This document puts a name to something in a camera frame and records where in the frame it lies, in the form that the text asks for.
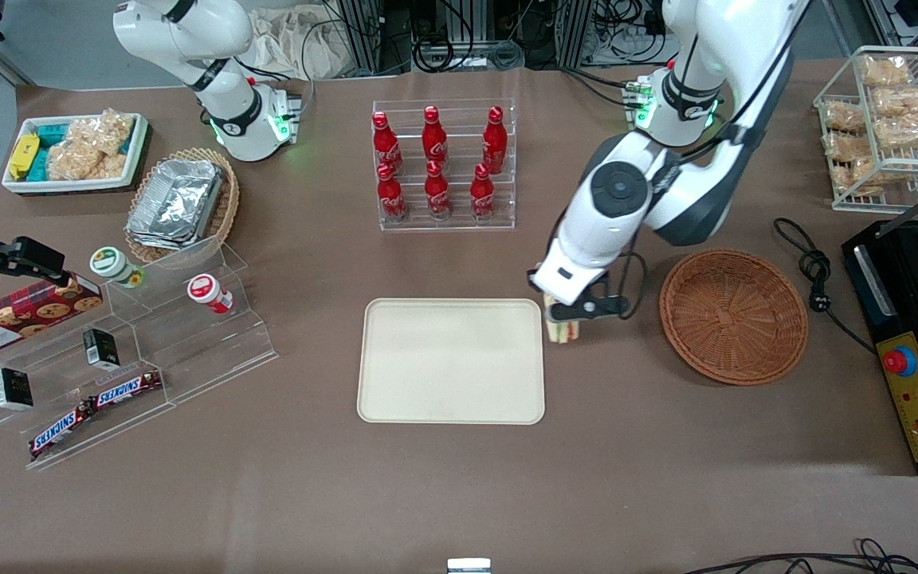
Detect red lid white cup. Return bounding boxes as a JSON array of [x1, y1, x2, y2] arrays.
[[186, 273, 235, 315]]

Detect cream rectangular tray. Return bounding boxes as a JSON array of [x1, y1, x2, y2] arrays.
[[356, 297, 547, 426]]

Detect clear bagged fried snack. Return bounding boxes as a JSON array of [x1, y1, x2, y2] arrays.
[[822, 101, 868, 133], [829, 155, 884, 197], [872, 112, 918, 150], [872, 85, 918, 118], [859, 53, 911, 89], [821, 131, 876, 162]]

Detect clear rice cracker bag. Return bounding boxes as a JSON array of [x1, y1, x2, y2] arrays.
[[45, 139, 128, 182], [67, 108, 135, 158]]

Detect aluminium frame post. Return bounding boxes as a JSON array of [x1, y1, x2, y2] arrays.
[[553, 0, 596, 69], [338, 0, 385, 77]]

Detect snickers chocolate bar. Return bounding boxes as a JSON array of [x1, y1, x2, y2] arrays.
[[90, 369, 164, 410], [28, 400, 98, 460]]

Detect oval tan wicker basket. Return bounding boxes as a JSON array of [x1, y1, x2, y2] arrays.
[[124, 147, 241, 265]]

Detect white rectangular snack bin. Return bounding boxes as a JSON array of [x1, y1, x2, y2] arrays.
[[1, 112, 151, 196]]

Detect small black box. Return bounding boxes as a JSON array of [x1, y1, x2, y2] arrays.
[[0, 367, 35, 411], [82, 327, 121, 372]]

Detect red cookie box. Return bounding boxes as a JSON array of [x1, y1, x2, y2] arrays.
[[0, 273, 105, 360]]

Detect clear acrylic bottle rack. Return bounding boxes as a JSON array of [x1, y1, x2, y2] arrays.
[[371, 97, 518, 233]]

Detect round brown wicker basket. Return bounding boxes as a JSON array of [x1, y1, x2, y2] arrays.
[[658, 249, 810, 387]]

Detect black power cable with plug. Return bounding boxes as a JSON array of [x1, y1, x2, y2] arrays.
[[771, 216, 879, 356]]

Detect red emergency stop button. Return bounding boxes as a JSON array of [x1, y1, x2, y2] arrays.
[[882, 348, 918, 378]]

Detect yellow snack pack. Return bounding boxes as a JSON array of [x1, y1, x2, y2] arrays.
[[8, 132, 41, 181]]

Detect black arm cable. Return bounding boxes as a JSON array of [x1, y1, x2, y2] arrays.
[[615, 0, 807, 321]]

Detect green lid white cup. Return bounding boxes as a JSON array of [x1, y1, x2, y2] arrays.
[[89, 246, 147, 289]]

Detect stacked foil containers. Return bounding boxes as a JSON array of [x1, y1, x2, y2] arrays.
[[125, 158, 226, 251]]

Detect black tabletop machine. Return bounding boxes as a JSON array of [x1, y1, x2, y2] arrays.
[[841, 217, 918, 478]]

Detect black cables at table edge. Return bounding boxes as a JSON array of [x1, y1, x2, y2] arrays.
[[681, 537, 918, 574]]

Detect beige cloth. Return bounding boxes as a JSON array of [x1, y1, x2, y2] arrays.
[[247, 6, 365, 81]]

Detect black base connector cables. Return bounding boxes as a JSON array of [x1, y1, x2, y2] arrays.
[[558, 65, 637, 109]]

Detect coiled black cables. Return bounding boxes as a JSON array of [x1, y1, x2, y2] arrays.
[[410, 33, 525, 74]]

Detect triangular sandwich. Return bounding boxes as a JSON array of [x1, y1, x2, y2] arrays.
[[543, 293, 586, 345]]

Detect clear acrylic step shelf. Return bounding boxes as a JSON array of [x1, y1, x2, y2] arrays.
[[0, 234, 280, 472]]

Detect red cola bottle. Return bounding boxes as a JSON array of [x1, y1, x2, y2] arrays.
[[481, 105, 508, 173], [424, 160, 453, 221], [371, 111, 403, 175], [422, 105, 450, 165], [469, 163, 497, 221], [376, 163, 408, 222]]

